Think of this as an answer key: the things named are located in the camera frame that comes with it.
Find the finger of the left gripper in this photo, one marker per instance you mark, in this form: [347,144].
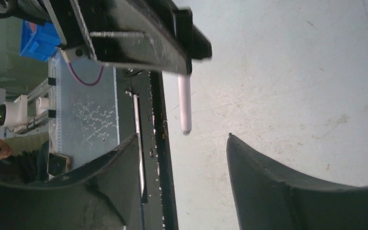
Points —
[179,23]

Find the blue plastic bin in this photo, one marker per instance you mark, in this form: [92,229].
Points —
[38,42]

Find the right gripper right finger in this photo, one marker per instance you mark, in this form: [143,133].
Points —
[271,196]

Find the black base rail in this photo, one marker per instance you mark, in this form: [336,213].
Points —
[141,109]

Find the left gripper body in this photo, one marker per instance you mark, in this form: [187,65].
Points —
[121,33]

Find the black cap marker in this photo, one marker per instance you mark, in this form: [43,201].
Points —
[184,90]

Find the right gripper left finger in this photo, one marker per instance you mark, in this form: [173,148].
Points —
[95,196]

